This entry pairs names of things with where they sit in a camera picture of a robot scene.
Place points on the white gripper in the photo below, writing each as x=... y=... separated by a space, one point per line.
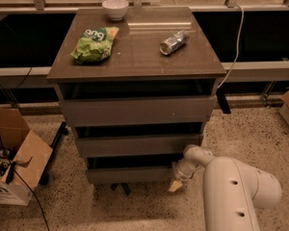
x=180 y=171

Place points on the grey drawer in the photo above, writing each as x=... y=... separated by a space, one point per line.
x=132 y=146
x=79 y=113
x=128 y=169

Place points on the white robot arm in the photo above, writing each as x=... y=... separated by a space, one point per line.
x=232 y=190

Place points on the grey drawer cabinet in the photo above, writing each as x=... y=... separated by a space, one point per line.
x=137 y=68

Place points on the open cardboard box left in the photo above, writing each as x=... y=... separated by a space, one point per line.
x=30 y=152

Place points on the black bar on floor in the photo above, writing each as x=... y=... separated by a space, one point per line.
x=62 y=131

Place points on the crushed silver can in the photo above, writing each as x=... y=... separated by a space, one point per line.
x=174 y=42

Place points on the green snack bag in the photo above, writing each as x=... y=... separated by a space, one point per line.
x=94 y=45

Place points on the white ceramic bowl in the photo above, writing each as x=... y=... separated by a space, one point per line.
x=115 y=9

